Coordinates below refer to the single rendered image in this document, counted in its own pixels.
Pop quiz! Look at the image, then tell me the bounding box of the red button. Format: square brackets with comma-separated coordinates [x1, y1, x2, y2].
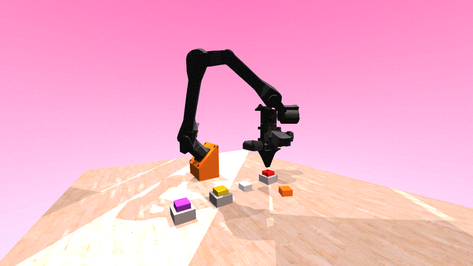
[259, 169, 278, 185]

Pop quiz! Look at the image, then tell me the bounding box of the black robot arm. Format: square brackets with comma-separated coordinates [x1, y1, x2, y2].
[177, 48, 300, 162]

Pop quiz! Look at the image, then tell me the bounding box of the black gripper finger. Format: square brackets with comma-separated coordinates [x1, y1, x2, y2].
[258, 150, 272, 168]
[268, 148, 281, 167]

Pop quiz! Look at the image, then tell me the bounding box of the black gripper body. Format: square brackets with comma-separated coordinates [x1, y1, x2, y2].
[243, 124, 278, 151]

